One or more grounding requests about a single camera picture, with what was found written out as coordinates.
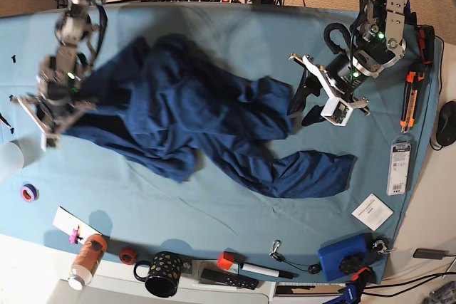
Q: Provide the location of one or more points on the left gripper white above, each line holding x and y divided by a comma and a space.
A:
339, 106

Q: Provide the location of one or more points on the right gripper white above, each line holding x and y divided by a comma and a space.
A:
53, 120

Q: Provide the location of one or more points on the dark blue t-shirt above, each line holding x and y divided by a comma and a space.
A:
160, 104

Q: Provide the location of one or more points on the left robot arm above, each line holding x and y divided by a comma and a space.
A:
372, 43

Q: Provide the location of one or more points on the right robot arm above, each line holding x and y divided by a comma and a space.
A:
80, 33

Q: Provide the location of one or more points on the translucent plastic cup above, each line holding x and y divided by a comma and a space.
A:
11, 160

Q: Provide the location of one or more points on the purple tape roll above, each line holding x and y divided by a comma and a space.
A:
29, 193

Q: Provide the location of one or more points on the white paper card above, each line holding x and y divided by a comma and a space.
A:
65, 222

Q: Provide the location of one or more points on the orange black utility knife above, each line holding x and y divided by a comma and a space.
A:
413, 83

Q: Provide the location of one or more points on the pink small clip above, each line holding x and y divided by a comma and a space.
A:
75, 236

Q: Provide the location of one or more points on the packaged bit set blister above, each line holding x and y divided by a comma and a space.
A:
400, 152

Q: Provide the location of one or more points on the orange plastic bottle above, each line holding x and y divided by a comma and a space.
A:
87, 261

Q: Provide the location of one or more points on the white square paper leaflet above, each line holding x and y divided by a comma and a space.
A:
372, 212

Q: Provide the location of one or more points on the black computer mouse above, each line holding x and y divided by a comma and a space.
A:
446, 125

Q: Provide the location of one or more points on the red tape roll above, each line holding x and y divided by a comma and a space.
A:
127, 256

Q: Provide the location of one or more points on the blue plastic case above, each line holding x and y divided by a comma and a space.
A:
345, 257

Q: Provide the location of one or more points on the white black marker pen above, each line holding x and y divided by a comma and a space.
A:
266, 271

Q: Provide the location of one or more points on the red orange cube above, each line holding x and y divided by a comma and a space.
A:
225, 260

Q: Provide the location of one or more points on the black mug gold pattern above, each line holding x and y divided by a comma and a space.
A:
163, 274

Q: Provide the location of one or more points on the black power adapter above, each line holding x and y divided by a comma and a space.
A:
429, 254

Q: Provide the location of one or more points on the blue orange clamp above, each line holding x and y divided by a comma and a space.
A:
352, 293

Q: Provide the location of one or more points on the black remote control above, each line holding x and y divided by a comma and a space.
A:
229, 279

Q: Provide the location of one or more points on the carabiner with black lanyard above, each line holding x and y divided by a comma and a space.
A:
274, 253

